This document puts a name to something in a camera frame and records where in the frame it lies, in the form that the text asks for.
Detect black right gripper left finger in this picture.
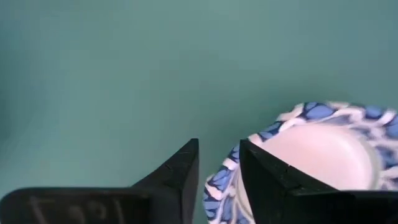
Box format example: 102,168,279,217
0,138,200,224

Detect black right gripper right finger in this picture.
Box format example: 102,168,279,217
239,139,398,224

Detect blue white patterned wide bowl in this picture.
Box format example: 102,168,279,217
202,101,398,224

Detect green table mat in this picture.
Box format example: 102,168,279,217
0,0,398,224

